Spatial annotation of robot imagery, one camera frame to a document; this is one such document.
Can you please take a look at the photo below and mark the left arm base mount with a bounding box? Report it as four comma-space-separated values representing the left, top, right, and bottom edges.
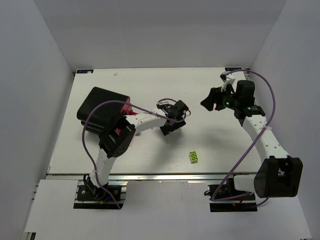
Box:
73, 174, 126, 210

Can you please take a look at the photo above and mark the blue corner label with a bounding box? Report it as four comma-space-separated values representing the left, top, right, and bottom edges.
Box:
76, 69, 94, 74
224, 67, 241, 72

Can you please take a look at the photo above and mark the pink top drawer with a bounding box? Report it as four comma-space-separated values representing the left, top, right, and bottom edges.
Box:
120, 97, 132, 115

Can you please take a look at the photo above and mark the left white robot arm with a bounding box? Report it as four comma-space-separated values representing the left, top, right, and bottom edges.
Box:
81, 98, 191, 200

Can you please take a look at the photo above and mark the black drawer cabinet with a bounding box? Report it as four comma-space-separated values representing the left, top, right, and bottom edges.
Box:
76, 86, 130, 135

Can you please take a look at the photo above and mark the pink drawer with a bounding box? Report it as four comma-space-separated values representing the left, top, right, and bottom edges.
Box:
120, 97, 132, 115
121, 109, 138, 116

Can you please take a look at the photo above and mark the lime lego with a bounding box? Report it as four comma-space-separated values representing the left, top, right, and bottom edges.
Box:
189, 151, 199, 164

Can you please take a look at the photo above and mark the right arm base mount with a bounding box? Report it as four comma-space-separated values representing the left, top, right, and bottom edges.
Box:
203, 184, 258, 213

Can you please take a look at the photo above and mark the aluminium table front rail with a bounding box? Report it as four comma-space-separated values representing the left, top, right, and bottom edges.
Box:
47, 172, 263, 182

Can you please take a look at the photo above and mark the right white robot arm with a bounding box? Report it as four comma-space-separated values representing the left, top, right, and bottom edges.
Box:
200, 80, 303, 198

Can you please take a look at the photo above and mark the right blue corner label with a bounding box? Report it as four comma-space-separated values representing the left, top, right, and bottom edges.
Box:
224, 67, 241, 72

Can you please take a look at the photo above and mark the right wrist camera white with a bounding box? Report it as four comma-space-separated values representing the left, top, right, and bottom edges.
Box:
220, 71, 236, 92

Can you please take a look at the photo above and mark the left blue corner label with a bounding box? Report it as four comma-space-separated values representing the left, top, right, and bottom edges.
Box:
76, 69, 94, 74

